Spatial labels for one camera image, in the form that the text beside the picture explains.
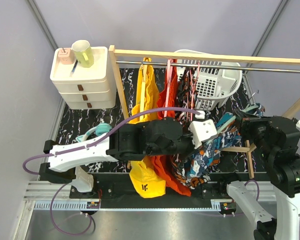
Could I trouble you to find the blue pen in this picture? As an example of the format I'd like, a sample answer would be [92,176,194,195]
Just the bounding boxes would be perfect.
[70,59,78,76]

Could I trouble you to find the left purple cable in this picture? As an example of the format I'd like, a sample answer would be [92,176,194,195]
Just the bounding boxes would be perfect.
[22,106,206,236]

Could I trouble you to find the mint green hanger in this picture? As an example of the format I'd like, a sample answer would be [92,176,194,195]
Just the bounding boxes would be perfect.
[217,89,260,135]

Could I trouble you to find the pink cube holder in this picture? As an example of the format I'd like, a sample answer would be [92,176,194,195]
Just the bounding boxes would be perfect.
[57,47,75,65]

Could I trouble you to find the cream drawer unit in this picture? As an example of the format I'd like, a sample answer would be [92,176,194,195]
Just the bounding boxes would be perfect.
[50,46,117,110]

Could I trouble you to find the wooden clothes rack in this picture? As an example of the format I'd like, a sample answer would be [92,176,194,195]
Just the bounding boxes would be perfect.
[107,44,300,180]

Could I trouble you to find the teal headphones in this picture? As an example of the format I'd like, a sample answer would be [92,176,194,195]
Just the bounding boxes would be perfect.
[75,122,112,143]

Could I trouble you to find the black orange patterned shorts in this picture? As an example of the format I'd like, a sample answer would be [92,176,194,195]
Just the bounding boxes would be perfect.
[171,67,195,190]

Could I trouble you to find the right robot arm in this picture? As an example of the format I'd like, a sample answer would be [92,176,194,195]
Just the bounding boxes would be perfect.
[217,110,300,240]

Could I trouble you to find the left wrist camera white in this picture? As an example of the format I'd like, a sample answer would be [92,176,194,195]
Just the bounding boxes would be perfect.
[188,119,218,149]

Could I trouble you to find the thin pink hanger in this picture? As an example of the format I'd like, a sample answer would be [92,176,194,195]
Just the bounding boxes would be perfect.
[188,61,201,110]

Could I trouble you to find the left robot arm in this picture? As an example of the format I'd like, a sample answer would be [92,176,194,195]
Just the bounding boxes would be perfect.
[39,117,204,198]

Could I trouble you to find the green mug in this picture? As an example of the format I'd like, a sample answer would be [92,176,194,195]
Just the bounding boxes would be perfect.
[71,40,94,68]

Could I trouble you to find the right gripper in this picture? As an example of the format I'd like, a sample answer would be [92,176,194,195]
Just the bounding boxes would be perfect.
[233,109,275,160]

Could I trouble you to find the white laundry basket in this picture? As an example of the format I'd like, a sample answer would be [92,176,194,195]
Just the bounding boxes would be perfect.
[176,59,243,111]

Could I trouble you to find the yellow shorts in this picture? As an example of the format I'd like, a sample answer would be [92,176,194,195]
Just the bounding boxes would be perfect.
[129,65,166,199]

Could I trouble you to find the blue patterned shorts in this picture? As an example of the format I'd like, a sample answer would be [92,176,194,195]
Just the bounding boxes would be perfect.
[184,112,242,189]

